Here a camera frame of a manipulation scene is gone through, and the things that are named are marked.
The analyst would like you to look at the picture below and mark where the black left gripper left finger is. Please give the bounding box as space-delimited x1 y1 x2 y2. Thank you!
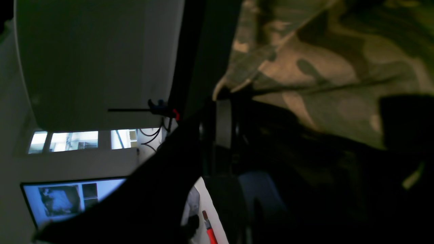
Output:
32 102 215 244

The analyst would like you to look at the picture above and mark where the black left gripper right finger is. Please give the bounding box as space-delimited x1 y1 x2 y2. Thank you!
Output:
233 96 433 244

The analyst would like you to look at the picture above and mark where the camouflage t-shirt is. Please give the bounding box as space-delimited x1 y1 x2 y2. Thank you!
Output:
213 0 433 149

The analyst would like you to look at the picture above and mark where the computer monitor screen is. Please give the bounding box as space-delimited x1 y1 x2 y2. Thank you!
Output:
20 177 126 229

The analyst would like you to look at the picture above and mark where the orange blue clamp right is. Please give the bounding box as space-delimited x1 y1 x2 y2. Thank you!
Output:
107 99 181 121

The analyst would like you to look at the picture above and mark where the red handled screwdriver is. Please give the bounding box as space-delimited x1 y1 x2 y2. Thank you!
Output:
202 210 218 244

